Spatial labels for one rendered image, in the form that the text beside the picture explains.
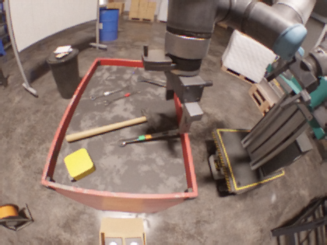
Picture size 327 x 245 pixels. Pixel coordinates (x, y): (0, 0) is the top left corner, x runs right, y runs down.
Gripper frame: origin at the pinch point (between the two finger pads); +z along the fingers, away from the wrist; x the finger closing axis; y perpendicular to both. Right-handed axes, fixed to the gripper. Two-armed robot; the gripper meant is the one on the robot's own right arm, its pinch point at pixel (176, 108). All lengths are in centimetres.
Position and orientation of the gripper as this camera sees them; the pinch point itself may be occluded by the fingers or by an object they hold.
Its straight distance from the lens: 40.7
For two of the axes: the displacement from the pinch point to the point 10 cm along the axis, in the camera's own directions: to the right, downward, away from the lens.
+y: 9.6, -1.7, 2.1
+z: -0.6, 6.3, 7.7
